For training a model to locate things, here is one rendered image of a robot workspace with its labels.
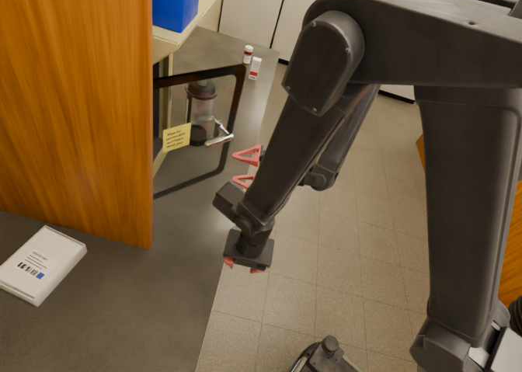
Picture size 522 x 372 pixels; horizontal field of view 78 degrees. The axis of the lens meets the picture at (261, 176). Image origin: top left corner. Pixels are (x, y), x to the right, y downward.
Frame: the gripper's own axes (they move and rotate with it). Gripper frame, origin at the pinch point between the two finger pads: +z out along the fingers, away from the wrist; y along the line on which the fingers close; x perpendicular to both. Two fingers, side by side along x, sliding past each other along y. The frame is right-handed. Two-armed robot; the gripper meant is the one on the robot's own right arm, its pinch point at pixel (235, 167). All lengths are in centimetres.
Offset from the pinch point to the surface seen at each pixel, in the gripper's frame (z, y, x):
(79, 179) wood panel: 32.0, 9.9, 18.4
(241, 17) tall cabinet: 41, -83, -296
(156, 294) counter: 14.8, -15.9, 32.0
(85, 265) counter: 33.9, -12.8, 28.2
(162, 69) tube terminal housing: 24.9, 15.0, -21.1
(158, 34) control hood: 11.9, 40.3, 8.6
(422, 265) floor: -126, -140, -56
